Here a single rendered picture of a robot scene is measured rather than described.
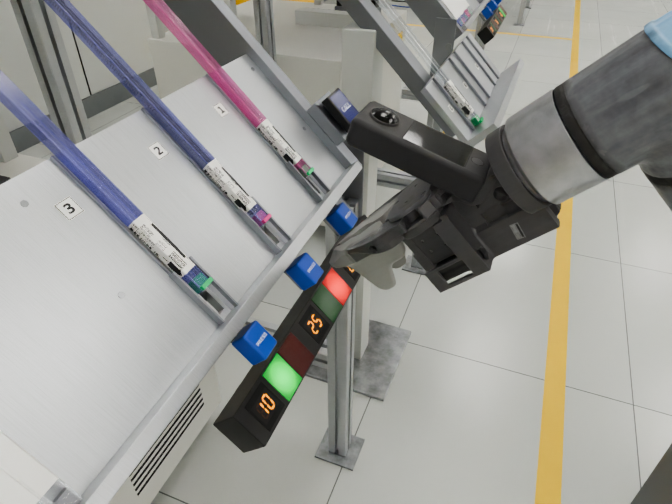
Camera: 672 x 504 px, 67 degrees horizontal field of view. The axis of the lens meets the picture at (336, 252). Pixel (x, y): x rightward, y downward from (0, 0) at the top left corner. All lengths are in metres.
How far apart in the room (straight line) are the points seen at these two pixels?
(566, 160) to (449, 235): 0.10
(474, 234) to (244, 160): 0.26
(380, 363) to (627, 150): 1.07
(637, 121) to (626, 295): 1.45
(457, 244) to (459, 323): 1.10
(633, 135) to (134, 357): 0.37
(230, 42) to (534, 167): 0.44
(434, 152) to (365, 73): 0.56
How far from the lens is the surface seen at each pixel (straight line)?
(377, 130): 0.41
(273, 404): 0.48
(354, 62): 0.95
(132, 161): 0.49
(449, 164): 0.40
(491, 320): 1.55
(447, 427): 1.28
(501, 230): 0.43
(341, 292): 0.58
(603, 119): 0.37
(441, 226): 0.42
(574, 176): 0.38
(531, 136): 0.38
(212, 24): 0.71
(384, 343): 1.41
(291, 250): 0.51
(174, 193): 0.50
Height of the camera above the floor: 1.04
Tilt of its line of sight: 37 degrees down
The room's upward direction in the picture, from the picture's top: straight up
